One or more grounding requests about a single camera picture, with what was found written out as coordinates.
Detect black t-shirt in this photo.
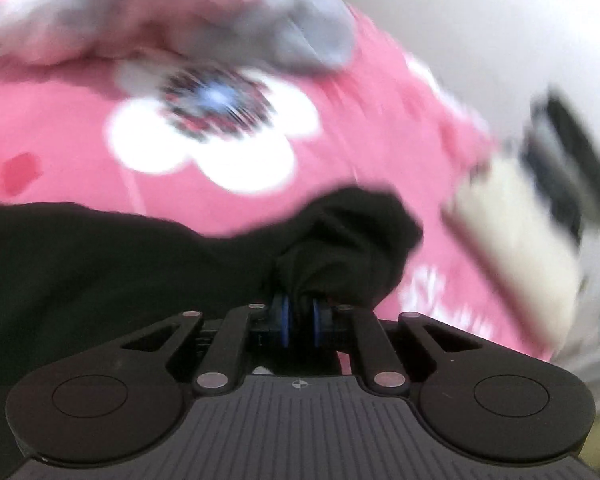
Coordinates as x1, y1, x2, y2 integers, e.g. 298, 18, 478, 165
0, 188, 422, 476

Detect folded cream garment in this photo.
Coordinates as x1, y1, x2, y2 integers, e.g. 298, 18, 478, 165
442, 156, 582, 353

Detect pink floral bed blanket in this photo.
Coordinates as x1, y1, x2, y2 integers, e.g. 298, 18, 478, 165
0, 16, 550, 359

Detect folded grey garments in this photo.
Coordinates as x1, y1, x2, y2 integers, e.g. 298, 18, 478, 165
520, 89, 600, 243

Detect pink grey floral duvet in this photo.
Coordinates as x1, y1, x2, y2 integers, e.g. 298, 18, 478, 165
0, 0, 356, 73

